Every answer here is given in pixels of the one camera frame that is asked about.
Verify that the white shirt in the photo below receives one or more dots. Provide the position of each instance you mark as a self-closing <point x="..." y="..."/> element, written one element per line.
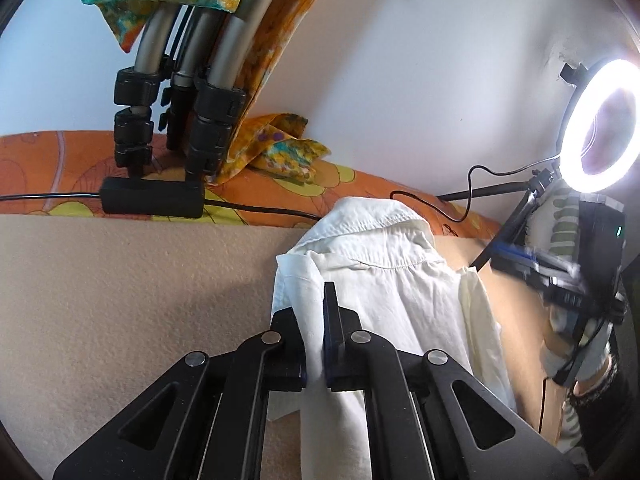
<point x="390" y="285"/>

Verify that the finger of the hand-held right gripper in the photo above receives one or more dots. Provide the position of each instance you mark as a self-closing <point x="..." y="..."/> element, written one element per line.
<point x="520" y="260"/>

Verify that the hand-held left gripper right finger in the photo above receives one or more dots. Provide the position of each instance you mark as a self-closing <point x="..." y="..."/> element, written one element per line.
<point x="330" y="330"/>

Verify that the person's right forearm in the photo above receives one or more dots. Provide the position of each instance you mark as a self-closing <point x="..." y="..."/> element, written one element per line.
<point x="595" y="385"/>

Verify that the colourful floral cloth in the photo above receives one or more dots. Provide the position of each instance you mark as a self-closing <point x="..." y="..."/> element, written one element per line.
<point x="280" y="150"/>

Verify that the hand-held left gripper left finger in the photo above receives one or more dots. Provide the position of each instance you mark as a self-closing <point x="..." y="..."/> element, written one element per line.
<point x="287" y="355"/>

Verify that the orange floral bed sheet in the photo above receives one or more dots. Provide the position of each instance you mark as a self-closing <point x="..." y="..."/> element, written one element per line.
<point x="50" y="160"/>

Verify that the silver and black tripod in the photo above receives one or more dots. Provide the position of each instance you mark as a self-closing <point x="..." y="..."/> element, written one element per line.
<point x="215" y="110"/>

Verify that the person's right hand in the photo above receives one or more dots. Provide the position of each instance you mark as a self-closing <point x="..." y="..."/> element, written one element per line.
<point x="562" y="225"/>

